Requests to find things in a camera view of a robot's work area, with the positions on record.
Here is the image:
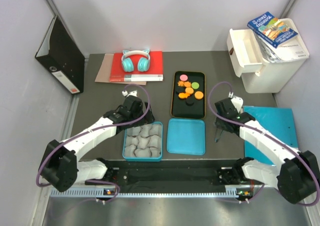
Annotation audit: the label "orange round cookie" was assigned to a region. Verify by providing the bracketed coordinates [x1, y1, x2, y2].
[194, 91, 204, 100]
[185, 87, 194, 95]

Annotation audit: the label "black round cookie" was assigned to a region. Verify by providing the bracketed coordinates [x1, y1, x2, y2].
[185, 97, 195, 106]
[174, 86, 185, 95]

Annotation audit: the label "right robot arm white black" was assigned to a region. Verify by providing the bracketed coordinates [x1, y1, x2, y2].
[214, 97, 320, 204]

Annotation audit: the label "orange flower cookie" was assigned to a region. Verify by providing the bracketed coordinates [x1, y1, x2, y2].
[184, 81, 192, 88]
[177, 81, 185, 87]

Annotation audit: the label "teal cat ear headphones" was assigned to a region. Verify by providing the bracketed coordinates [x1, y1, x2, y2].
[121, 49, 151, 73]

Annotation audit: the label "red book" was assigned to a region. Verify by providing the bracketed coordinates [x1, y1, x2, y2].
[109, 49, 164, 82]

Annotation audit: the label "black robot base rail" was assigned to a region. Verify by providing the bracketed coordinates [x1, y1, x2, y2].
[102, 159, 260, 193]

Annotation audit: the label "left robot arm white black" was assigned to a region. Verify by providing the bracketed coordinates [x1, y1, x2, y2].
[39, 95, 155, 192]

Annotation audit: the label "white drawer unit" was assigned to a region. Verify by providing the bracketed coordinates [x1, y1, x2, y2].
[226, 29, 310, 93]

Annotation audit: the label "teal cookie tin box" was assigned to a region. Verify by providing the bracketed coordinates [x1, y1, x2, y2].
[122, 122, 163, 162]

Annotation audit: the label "blue folder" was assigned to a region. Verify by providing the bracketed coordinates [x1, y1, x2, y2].
[243, 106, 299, 149]

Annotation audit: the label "brown cardboard folder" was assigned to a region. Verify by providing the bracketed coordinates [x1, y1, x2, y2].
[95, 54, 147, 86]

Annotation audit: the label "white booklet stack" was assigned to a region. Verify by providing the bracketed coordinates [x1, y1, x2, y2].
[255, 35, 309, 63]

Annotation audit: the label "blue paperback book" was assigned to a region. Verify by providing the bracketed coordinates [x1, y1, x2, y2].
[247, 12, 298, 48]

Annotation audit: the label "green round cookie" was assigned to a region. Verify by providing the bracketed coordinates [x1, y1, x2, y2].
[191, 82, 200, 90]

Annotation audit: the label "black cookie tray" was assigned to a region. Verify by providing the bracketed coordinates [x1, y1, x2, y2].
[171, 71, 206, 119]

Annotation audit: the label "orange fish cookie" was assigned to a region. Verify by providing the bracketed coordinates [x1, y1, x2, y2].
[178, 93, 190, 99]

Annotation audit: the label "grey cable duct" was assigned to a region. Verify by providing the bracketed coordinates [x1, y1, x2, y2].
[50, 187, 252, 198]

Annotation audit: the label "pink round cookie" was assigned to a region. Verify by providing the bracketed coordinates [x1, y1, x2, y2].
[179, 74, 188, 81]

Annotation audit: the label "black ring binder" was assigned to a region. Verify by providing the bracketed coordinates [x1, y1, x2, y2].
[35, 17, 85, 94]

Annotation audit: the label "teal tin lid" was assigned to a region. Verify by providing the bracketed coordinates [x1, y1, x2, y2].
[166, 118, 206, 156]

